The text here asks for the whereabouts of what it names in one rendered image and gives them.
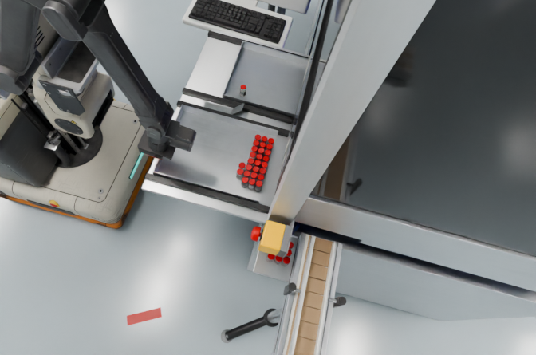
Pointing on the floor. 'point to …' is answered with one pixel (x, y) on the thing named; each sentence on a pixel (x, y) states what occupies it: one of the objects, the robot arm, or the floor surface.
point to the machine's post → (360, 65)
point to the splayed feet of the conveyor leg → (247, 327)
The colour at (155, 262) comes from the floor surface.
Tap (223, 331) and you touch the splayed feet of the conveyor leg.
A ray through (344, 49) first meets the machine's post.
